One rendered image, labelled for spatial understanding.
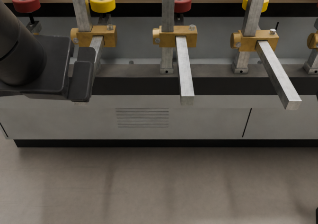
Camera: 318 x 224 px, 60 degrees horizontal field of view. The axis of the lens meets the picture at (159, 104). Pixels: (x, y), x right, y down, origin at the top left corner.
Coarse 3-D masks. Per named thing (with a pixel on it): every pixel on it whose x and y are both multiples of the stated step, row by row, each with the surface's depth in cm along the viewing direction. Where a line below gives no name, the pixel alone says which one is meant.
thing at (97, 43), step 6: (102, 18) 91; (108, 18) 92; (102, 24) 89; (108, 24) 92; (96, 36) 83; (102, 36) 83; (96, 42) 80; (102, 42) 82; (96, 48) 78; (102, 48) 82; (96, 54) 75; (96, 60) 74; (96, 66) 74; (78, 102) 64; (84, 102) 64
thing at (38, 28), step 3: (30, 21) 96; (36, 21) 96; (39, 21) 96; (27, 24) 94; (30, 24) 93; (33, 24) 94; (36, 24) 94; (39, 24) 96; (27, 27) 92; (30, 27) 92; (33, 27) 92; (36, 27) 94; (39, 27) 96; (30, 30) 91; (33, 30) 92; (36, 30) 94; (39, 30) 96
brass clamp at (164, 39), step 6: (156, 30) 84; (174, 30) 84; (180, 30) 84; (186, 30) 84; (156, 36) 84; (162, 36) 83; (168, 36) 83; (174, 36) 83; (186, 36) 83; (192, 36) 83; (156, 42) 84; (162, 42) 85; (168, 42) 85; (174, 42) 85; (186, 42) 85; (192, 42) 85
